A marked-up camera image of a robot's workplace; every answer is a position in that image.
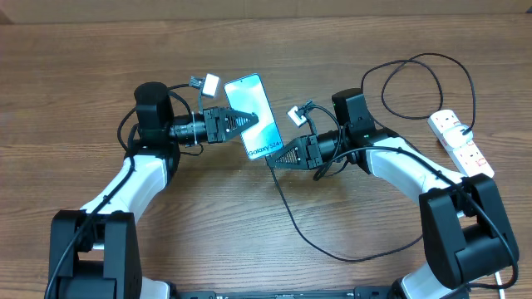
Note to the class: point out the Samsung Galaxy smartphone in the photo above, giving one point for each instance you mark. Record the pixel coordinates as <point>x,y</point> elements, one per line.
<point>247,94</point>

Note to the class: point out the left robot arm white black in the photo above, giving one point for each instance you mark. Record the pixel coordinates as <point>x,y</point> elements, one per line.
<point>94,251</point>

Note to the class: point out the white power strip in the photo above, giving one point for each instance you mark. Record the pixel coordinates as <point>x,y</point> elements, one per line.
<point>468,159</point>

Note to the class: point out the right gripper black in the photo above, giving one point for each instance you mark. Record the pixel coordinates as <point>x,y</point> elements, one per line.
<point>306,162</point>

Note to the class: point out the white charger plug adapter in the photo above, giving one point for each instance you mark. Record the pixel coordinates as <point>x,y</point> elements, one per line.
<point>456,136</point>

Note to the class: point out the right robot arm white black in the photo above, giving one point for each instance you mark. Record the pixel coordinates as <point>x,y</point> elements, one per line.
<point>465,229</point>

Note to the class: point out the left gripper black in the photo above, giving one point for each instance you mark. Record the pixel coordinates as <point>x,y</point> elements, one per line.
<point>220,115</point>

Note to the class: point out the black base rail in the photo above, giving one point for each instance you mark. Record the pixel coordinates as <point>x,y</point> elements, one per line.
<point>291,294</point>

